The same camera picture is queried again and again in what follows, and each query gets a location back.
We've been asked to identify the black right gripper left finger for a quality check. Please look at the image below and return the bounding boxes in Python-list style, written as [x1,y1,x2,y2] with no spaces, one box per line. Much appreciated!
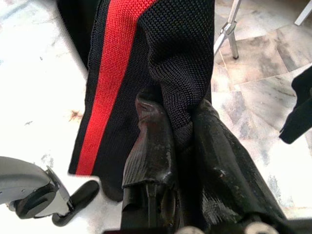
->
[121,91,180,234]

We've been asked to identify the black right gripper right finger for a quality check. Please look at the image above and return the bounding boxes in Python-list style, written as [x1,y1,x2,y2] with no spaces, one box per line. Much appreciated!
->
[192,99,287,234]

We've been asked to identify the black garment red stripes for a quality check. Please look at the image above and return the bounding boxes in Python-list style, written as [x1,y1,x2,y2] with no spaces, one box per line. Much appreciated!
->
[57,0,216,202]

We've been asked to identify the black t-shirt green logo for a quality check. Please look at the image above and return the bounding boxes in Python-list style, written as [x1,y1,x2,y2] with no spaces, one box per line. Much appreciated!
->
[279,69,312,145]

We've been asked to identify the silver metal clothes rack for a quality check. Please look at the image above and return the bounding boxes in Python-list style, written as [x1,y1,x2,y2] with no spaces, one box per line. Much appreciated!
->
[214,0,241,59]

